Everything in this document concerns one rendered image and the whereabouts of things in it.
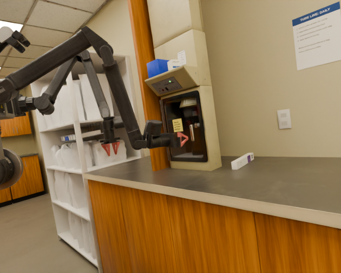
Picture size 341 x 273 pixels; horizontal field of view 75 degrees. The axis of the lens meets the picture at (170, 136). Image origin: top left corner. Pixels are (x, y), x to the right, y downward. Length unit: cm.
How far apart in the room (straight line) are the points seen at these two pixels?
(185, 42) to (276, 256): 107
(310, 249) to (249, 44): 118
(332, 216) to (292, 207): 10
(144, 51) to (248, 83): 70
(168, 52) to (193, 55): 20
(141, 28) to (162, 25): 16
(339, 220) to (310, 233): 11
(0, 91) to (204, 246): 98
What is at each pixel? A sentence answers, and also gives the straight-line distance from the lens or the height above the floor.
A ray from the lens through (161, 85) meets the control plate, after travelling 133.
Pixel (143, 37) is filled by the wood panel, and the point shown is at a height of 180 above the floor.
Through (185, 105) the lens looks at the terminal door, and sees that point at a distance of 128.
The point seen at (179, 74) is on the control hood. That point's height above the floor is 148.
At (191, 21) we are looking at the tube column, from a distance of 132.
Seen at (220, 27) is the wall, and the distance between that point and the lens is 173.
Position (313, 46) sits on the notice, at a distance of 146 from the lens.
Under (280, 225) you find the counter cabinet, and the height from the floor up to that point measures 86.
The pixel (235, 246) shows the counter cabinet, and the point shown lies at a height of 73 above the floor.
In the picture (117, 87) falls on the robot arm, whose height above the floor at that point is 140.
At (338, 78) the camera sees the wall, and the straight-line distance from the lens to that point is 142.
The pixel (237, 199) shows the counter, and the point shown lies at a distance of 84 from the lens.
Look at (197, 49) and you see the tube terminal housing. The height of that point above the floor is 161.
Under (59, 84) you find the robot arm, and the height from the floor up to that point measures 154.
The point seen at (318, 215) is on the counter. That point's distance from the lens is 76.
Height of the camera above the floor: 123
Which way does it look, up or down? 4 degrees down
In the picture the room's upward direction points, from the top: 8 degrees counter-clockwise
